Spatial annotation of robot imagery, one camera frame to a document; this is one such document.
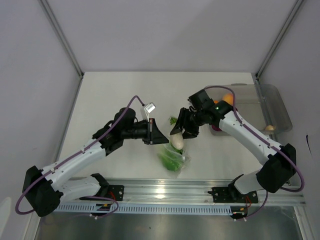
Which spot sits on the purple red onion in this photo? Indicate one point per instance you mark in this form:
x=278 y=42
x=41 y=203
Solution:
x=215 y=128

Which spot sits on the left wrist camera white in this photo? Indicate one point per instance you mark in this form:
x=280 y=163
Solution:
x=146 y=110

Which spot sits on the clear zip top bag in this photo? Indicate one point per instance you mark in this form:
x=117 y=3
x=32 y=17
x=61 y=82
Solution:
x=186 y=164

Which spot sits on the green lettuce leaf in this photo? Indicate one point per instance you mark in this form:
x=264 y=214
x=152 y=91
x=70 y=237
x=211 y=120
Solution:
x=172 y=159

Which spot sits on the grey slotted cable duct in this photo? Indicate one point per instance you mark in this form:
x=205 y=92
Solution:
x=134 y=208

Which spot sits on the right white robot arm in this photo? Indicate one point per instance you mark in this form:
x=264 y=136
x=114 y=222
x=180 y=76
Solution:
x=278 y=161

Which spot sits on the aluminium mounting rail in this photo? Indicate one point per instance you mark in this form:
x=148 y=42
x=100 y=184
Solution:
x=188 y=192

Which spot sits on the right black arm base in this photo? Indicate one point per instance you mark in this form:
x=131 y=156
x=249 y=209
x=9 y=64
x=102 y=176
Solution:
x=229 y=195

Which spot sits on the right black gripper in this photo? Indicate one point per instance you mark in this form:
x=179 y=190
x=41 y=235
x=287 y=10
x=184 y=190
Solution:
x=189 y=132

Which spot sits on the peach fruit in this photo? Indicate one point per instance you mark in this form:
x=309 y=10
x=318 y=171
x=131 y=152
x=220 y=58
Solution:
x=228 y=98

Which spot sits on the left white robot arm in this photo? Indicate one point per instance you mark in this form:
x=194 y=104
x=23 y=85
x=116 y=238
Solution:
x=46 y=188

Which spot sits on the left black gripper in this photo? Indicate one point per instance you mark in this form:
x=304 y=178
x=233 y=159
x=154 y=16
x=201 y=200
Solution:
x=153 y=135

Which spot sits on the small garlic bulb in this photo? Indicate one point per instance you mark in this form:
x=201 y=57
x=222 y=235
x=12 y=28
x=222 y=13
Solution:
x=270 y=128

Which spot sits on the white daikon radish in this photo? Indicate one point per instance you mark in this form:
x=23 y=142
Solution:
x=176 y=139

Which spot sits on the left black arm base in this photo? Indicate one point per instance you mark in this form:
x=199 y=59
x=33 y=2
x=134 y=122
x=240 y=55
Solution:
x=112 y=191

